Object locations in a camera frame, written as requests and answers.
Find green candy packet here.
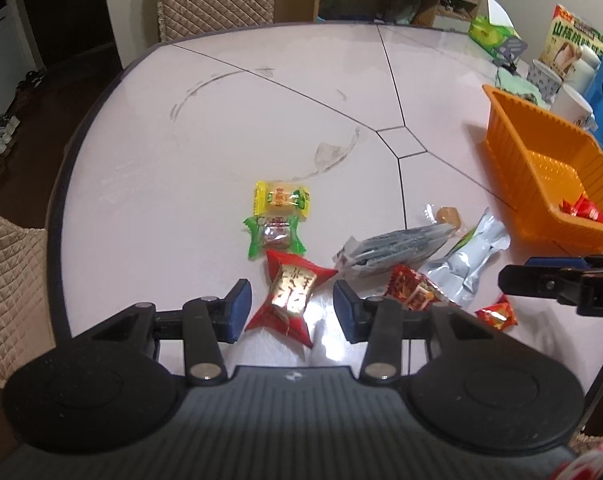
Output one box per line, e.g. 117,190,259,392
243,212,307,261

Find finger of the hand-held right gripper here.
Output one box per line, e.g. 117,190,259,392
526,256,603,272
499,264,589,306

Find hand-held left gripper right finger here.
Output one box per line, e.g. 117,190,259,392
333,280,509,386

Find red white patterned cloth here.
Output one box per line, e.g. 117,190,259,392
554,441,603,480

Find orange plastic basket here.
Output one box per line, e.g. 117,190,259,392
483,84,603,255

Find white cabinet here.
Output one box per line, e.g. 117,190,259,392
0,0,43,76

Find grey striped snack packet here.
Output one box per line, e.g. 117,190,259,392
333,224,458,281

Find green dish cloth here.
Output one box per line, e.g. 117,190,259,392
495,67,548,107

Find brown snack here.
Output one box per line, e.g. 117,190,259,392
422,203,466,227

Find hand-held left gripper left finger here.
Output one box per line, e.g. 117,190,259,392
76,279,253,387

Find green tissue pack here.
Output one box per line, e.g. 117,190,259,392
469,0,518,59

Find yellow green food box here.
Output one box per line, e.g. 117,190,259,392
539,4,603,81

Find grey phone stand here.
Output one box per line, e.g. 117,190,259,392
492,36,528,67

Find beige quilted chair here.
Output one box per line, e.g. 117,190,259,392
0,204,58,390
152,0,275,44

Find row of shoes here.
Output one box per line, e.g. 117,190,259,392
0,67,47,191

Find yellow snack packet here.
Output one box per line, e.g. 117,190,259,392
254,180,313,222

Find white patterned mug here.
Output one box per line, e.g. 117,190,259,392
526,59,565,107

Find large red snack packet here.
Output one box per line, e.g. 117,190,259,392
244,249,339,350

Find silver foil snack packet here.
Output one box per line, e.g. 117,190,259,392
416,207,511,309

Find small dark red candy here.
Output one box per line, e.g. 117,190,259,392
475,294,517,331

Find white cartoon mug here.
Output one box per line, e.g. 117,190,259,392
551,82,597,132

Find red orange snack packet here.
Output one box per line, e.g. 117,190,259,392
381,263,462,313

